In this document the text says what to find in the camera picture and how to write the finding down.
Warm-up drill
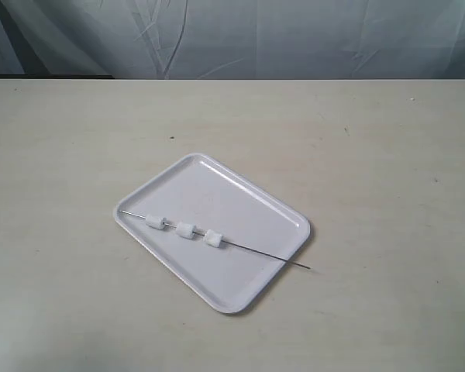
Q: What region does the white marshmallow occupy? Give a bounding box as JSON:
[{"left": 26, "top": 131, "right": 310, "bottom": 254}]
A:
[
  {"left": 203, "top": 229, "right": 223, "bottom": 248},
  {"left": 175, "top": 222, "right": 195, "bottom": 239},
  {"left": 144, "top": 214, "right": 167, "bottom": 230}
]

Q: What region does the white rectangular plastic tray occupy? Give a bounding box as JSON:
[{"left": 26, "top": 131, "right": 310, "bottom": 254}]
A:
[{"left": 113, "top": 153, "right": 317, "bottom": 315}]

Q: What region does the grey wrinkled backdrop curtain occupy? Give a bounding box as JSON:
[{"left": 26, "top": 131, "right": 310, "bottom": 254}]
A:
[{"left": 0, "top": 1, "right": 465, "bottom": 80}]

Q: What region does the thin metal skewer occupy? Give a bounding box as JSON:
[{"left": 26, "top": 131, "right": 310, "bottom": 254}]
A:
[{"left": 119, "top": 210, "right": 311, "bottom": 270}]

